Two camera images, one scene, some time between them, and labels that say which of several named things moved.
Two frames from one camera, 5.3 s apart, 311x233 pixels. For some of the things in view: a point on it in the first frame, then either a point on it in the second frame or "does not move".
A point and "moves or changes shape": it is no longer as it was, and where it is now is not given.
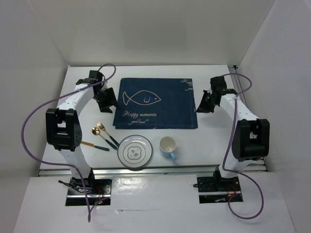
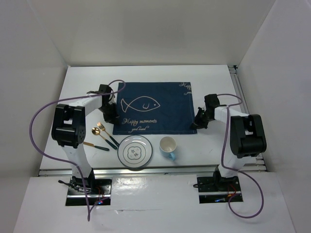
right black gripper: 203,108 to 198,124
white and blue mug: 167,146 does not move
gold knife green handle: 99,147 does not move
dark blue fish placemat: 161,103 moves or changes shape
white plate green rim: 135,151 does not move
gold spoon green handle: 96,131 does not move
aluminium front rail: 69,172 does not move
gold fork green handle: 103,128 does not move
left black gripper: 111,100 to 112,118
